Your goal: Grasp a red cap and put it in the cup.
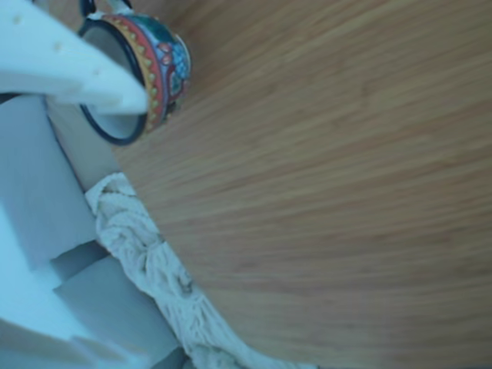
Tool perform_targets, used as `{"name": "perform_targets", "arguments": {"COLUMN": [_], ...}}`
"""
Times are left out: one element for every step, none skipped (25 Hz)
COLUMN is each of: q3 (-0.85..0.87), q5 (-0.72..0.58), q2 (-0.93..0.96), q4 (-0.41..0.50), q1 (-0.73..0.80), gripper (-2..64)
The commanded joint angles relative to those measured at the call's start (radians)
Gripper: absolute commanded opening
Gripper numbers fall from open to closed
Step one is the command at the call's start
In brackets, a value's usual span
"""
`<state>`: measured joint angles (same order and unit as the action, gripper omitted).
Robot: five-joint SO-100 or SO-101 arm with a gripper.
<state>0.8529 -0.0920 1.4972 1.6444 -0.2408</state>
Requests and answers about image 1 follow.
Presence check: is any colourful patterned ceramic cup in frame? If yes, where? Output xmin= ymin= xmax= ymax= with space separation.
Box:
xmin=78 ymin=0 xmax=192 ymax=148

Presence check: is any white knitted blanket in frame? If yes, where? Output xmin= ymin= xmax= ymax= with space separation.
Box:
xmin=84 ymin=171 xmax=316 ymax=369

